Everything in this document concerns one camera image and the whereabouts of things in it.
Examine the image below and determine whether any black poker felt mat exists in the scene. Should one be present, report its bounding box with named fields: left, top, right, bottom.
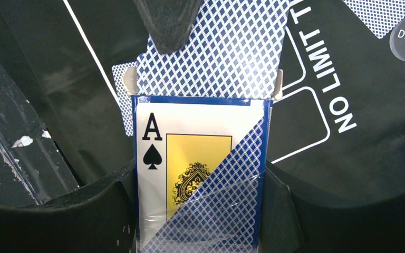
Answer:
left=0, top=1, right=405, bottom=203

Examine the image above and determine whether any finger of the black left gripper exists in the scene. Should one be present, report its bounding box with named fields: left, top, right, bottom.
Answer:
left=134, top=0, right=202, bottom=54

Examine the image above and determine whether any blue-backed playing card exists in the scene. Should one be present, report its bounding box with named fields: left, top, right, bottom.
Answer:
left=111, top=62, right=137, bottom=137
left=343, top=0, right=405, bottom=39
left=174, top=0, right=291, bottom=100

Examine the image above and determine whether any blue playing card deck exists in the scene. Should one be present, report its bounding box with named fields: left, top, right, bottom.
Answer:
left=122, top=31, right=284, bottom=253

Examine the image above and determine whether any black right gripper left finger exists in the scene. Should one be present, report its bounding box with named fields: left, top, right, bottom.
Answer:
left=0, top=161, right=137, bottom=252

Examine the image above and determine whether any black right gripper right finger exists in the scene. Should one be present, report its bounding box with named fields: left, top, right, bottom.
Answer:
left=260, top=162, right=405, bottom=252

